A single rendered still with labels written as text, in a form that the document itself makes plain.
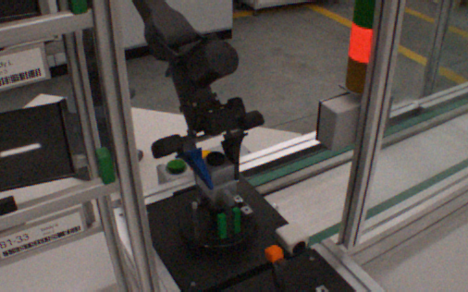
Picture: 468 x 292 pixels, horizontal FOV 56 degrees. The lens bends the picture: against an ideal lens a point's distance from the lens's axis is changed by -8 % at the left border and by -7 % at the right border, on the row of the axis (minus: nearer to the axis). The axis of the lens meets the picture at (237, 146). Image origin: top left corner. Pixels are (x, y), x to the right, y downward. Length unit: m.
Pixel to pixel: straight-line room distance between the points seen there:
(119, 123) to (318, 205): 0.67
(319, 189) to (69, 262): 0.56
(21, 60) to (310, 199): 0.77
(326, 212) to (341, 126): 0.33
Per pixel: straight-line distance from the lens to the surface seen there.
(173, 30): 0.77
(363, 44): 0.67
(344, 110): 0.69
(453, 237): 1.10
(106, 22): 0.37
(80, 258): 1.01
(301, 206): 1.00
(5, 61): 0.36
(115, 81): 0.39
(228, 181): 0.78
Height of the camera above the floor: 1.57
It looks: 34 degrees down
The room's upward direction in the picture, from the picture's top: straight up
